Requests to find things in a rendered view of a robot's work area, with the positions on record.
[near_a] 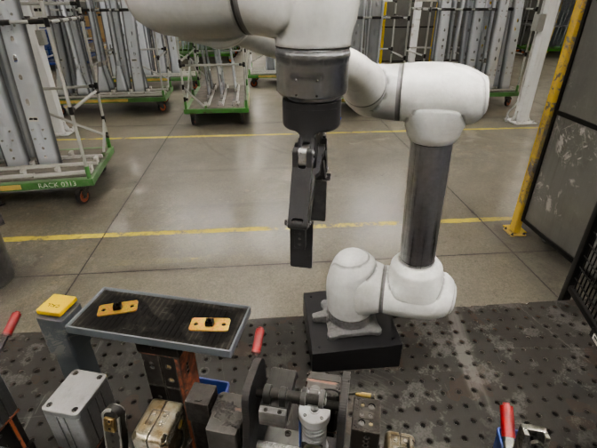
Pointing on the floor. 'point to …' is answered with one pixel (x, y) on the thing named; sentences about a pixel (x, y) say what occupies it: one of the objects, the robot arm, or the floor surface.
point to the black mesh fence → (583, 273)
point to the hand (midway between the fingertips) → (309, 234)
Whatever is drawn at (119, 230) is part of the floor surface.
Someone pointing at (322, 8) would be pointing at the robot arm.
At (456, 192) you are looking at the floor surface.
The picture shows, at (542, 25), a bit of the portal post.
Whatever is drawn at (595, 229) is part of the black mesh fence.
